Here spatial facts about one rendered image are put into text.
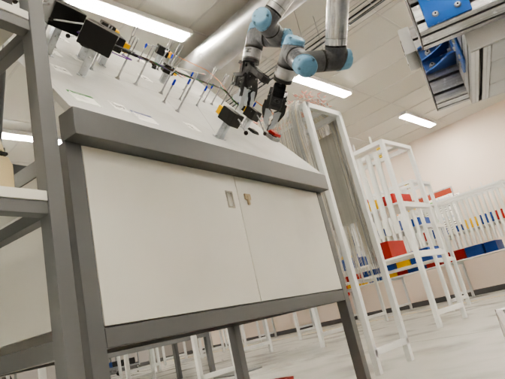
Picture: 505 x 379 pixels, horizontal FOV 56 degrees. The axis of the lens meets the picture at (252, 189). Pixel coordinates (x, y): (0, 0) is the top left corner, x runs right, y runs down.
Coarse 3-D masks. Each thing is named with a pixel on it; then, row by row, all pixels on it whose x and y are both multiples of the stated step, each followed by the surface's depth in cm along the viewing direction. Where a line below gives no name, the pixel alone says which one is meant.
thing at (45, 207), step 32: (0, 0) 95; (32, 0) 101; (0, 32) 101; (32, 32) 98; (0, 64) 107; (32, 64) 97; (32, 96) 95; (32, 128) 94; (0, 192) 81; (32, 192) 86; (0, 224) 95; (32, 224) 92; (64, 224) 89; (64, 256) 87; (64, 288) 85; (64, 320) 83; (64, 352) 81
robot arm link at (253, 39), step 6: (252, 24) 192; (252, 30) 192; (258, 30) 191; (246, 36) 194; (252, 36) 191; (258, 36) 190; (246, 42) 193; (252, 42) 191; (258, 42) 191; (258, 48) 194
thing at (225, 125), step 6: (222, 108) 150; (228, 108) 149; (222, 114) 150; (228, 114) 149; (234, 114) 147; (240, 114) 151; (222, 120) 150; (228, 120) 148; (234, 120) 148; (240, 120) 150; (222, 126) 152; (228, 126) 152; (234, 126) 150; (222, 132) 151; (246, 132) 146; (222, 138) 153
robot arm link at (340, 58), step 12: (336, 0) 156; (348, 0) 157; (336, 12) 157; (348, 12) 159; (336, 24) 159; (336, 36) 160; (336, 48) 162; (348, 48) 166; (336, 60) 163; (348, 60) 164
